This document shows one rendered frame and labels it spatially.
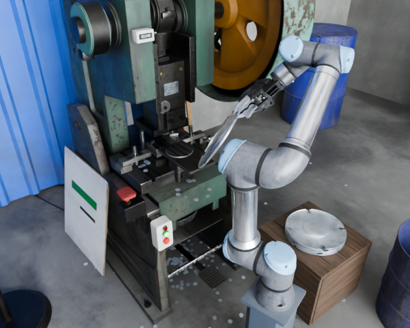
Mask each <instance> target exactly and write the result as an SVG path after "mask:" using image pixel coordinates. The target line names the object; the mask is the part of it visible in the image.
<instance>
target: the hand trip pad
mask: <svg viewBox="0 0 410 328"><path fill-rule="evenodd" d="M116 193H117V195H118V196H119V197H120V198H121V199H122V200H123V201H126V202H129V201H130V199H132V198H134V197H136V192H135V191H134V190H133V189H132V188H130V187H124V188H122V189H119V190H118V191H117V192H116Z"/></svg>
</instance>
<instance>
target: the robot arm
mask: <svg viewBox="0 0 410 328"><path fill-rule="evenodd" d="M279 54H280V55H281V57H282V59H283V60H284V61H283V62H282V63H280V64H279V65H278V66H277V67H276V68H275V69H274V70H273V71H274V72H271V73H270V76H271V77H272V79H270V78H266V79H258V80H256V81H255V82H254V83H253V87H252V86H250V87H249V88H248V89H246V90H245V91H244V92H243V93H242V95H241V96H240V98H239V100H238V102H237V104H236V106H235V109H234V113H233V115H235V114H237V113H238V111H241V110H242V109H243V108H244V106H245V104H248V103H249V102H250V100H251V101H252V102H251V103H250V104H249V106H248V107H247V108H245V109H244V110H243V111H242V112H240V114H239V117H238V118H241V117H246V118H249V117H250V116H251V115H252V113H253V112H254V111H258V110H262V112H264V111H265V110H266V109H267V108H269V107H270V106H271V105H272V104H274V101H273V98H272V96H274V95H275V94H276V93H277V92H278V91H279V90H283V89H284V88H285V87H286V86H288V85H289V84H290V83H293V82H294V80H295V79H296V78H297V77H299V76H300V75H301V74H302V73H303V72H304V71H305V70H307V69H308V68H309V67H313V68H315V69H314V72H313V74H312V77H311V78H310V81H309V84H308V86H307V89H306V91H305V93H304V96H303V98H302V100H301V103H300V105H299V108H298V110H297V112H296V114H295V117H294V120H293V122H292V125H291V126H290V129H289V131H288V134H287V136H286V138H285V141H282V142H280V144H279V146H278V148H277V149H276V150H274V149H271V148H267V147H264V146H260V145H258V144H254V143H250V142H247V141H246V140H244V141H243V140H240V139H232V140H231V141H229V142H228V143H227V145H226V146H225V147H224V149H223V151H222V152H221V155H220V158H219V162H218V170H219V172H221V173H222V174H226V182H227V184H228V186H229V187H230V188H231V190H232V230H230V231H229V232H228V233H227V235H226V237H225V239H224V244H223V254H224V256H225V257H226V258H227V259H229V260H230V261H231V262H233V263H237V264H239V265H241V266H243V267H245V268H247V269H249V270H251V271H254V272H255V273H257V274H259V275H261V277H260V278H259V280H258V282H257V283H256V285H255V287H254V297H255V299H256V301H257V303H258V304H259V305H260V306H261V307H262V308H264V309H266V310H268V311H271V312H283V311H285V310H288V309H289V308H290V307H291V306H292V305H293V303H294V298H295V292H294V287H293V285H292V282H293V279H294V272H295V269H296V255H295V253H294V250H293V249H292V248H291V247H290V246H289V245H287V244H286V243H283V242H281V241H276V242H274V241H270V242H269V243H266V242H264V241H262V240H260V239H261V237H260V233H259V231H258V230H257V229H256V228H257V206H258V188H259V187H263V188H266V189H276V188H280V187H283V186H285V185H287V184H289V183H290V182H292V181H293V180H295V179H296V178H297V177H298V176H299V175H300V174H301V173H302V172H303V170H304V169H305V167H306V165H307V164H308V161H309V159H310V157H311V153H310V147H311V145H312V142H313V140H314V137H315V135H316V132H317V130H318V127H319V125H320V122H321V120H322V118H323V115H324V112H325V110H326V108H327V105H328V103H329V100H330V98H331V95H332V93H333V90H334V88H335V85H336V82H337V80H338V77H339V75H340V73H348V72H349V71H350V69H351V67H352V64H353V60H354V55H355V52H354V50H353V49H352V48H348V47H344V46H341V45H339V46H336V45H331V44H322V43H319V42H310V41H305V40H301V39H300V38H298V37H296V36H293V35H291V36H287V37H285V38H284V39H283V40H282V41H281V42H280V44H279ZM269 104H270V105H269ZM268 105H269V106H268ZM267 106H268V107H267ZM265 107H267V108H266V109H265Z"/></svg>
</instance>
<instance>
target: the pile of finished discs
mask: <svg viewBox="0 0 410 328"><path fill-rule="evenodd" d="M285 234H286V237H287V238H288V240H289V242H290V243H291V244H292V245H293V246H294V245H295V247H296V248H298V249H299V250H301V251H303V252H305V253H309V254H313V255H318V256H327V255H331V254H334V253H337V252H338V251H340V250H341V249H342V248H343V246H344V244H345V241H346V237H347V232H346V230H345V229H344V225H343V224H342V222H341V221H340V220H338V219H337V218H336V217H335V216H333V215H331V214H330V213H327V212H324V211H321V210H315V209H311V210H309V211H308V210H306V209H303V210H297V211H296V212H293V213H292V214H290V215H289V216H288V218H287V220H286V224H285Z"/></svg>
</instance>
